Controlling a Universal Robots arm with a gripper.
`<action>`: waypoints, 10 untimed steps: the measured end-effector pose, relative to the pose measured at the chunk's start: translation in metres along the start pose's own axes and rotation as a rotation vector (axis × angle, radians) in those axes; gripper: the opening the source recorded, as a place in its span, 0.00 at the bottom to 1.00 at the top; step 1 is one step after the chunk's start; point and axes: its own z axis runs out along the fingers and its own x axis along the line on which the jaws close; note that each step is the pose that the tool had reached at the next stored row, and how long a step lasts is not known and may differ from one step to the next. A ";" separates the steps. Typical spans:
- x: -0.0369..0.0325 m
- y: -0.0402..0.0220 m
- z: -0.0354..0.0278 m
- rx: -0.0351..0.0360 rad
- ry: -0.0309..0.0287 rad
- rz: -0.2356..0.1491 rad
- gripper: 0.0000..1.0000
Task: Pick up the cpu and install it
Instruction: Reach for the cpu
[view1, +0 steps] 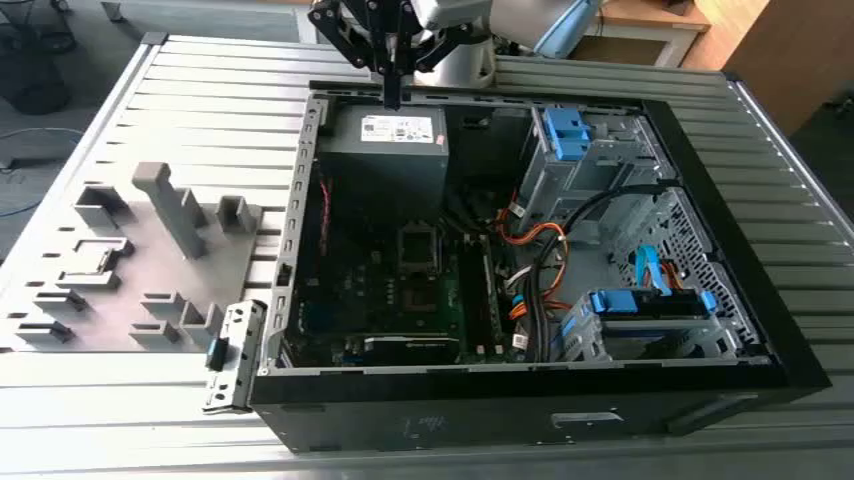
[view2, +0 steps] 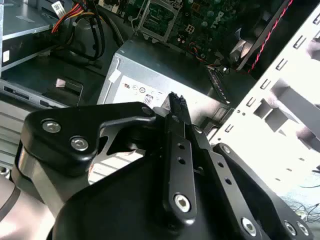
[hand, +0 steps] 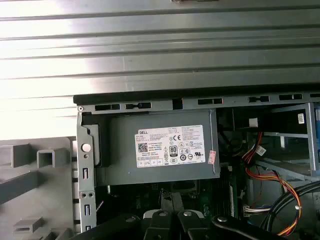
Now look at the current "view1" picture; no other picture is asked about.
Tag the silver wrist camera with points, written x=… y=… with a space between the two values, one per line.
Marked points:
x=454 y=12

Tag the black PC case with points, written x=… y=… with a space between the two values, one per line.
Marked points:
x=467 y=415

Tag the black office chair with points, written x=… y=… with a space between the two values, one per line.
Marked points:
x=36 y=90

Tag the grey power supply unit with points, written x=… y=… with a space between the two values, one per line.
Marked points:
x=381 y=175

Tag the hard disk in blue carrier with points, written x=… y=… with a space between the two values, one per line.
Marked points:
x=614 y=301

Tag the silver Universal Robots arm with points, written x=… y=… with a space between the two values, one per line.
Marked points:
x=467 y=74

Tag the green motherboard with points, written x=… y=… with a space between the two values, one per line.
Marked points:
x=374 y=300

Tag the silver metal drive cage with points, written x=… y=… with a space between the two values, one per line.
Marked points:
x=601 y=175

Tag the black graphics card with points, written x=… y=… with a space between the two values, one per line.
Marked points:
x=407 y=347

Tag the wooden cabinet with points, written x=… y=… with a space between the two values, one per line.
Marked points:
x=788 y=50

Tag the blue drive bay latch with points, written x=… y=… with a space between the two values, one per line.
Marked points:
x=570 y=330
x=566 y=120
x=573 y=149

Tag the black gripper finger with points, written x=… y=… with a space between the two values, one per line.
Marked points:
x=337 y=37
x=407 y=30

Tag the silver metal disk bay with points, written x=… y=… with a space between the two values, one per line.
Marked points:
x=667 y=332

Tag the grey parts rack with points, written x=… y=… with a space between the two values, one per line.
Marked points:
x=154 y=280

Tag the CPU socket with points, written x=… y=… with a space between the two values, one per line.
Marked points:
x=421 y=296

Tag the metal bracket with blue clip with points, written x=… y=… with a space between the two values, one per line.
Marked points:
x=234 y=320

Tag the metal locking lever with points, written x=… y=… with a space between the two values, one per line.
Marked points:
x=442 y=245

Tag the wooden desk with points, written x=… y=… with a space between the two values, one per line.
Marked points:
x=641 y=17

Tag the CPU with silver top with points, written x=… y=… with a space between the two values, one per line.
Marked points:
x=90 y=261

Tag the green RAM stick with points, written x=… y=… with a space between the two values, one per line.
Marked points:
x=493 y=300

